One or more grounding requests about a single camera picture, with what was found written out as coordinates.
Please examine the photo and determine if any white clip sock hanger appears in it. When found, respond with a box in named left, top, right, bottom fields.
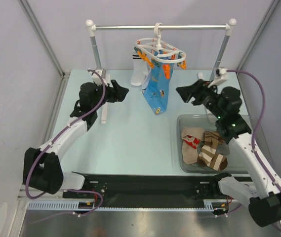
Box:
left=134, top=23, right=186, bottom=70

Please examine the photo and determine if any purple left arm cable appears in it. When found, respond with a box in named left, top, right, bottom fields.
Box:
left=25, top=69, right=108, bottom=224

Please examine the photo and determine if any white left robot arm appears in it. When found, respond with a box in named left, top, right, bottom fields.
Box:
left=23, top=79, right=129, bottom=199

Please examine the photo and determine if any white striped sock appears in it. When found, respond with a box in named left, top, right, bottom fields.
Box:
left=141, top=69, right=152, bottom=90
left=130, top=51, right=148, bottom=86

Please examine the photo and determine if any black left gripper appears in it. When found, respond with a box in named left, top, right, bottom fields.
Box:
left=91, top=80, right=128, bottom=111

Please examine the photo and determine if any blue slotted cable duct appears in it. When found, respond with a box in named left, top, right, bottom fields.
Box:
left=28, top=200, right=95, bottom=211

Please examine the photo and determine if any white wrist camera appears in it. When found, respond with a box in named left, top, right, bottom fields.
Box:
left=87, top=69, right=110, bottom=85
left=208, top=67, right=228, bottom=88

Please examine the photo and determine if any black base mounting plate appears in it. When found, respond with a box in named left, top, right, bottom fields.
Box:
left=60, top=172, right=229, bottom=209

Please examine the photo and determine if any clear plastic bin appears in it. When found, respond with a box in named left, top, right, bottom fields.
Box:
left=177, top=115, right=247, bottom=174

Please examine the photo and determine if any white drying rack stand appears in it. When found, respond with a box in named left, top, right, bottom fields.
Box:
left=85, top=18, right=237, bottom=115

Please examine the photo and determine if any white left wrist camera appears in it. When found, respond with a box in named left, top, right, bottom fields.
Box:
left=87, top=69, right=110, bottom=85

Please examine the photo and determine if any blue cartoon print sock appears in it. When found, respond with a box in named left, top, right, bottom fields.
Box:
left=142, top=62, right=174, bottom=115

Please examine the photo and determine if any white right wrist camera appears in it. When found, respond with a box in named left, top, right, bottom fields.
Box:
left=208, top=67, right=228, bottom=88

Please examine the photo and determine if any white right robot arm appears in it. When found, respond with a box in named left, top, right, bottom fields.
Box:
left=176, top=79, right=281, bottom=227

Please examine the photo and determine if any brown striped sock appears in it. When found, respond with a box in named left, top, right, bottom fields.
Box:
left=204, top=131, right=225, bottom=149
left=197, top=145, right=228, bottom=171

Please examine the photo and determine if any beige red sock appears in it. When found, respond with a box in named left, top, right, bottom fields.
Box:
left=181, top=127, right=205, bottom=150
left=182, top=141, right=199, bottom=164

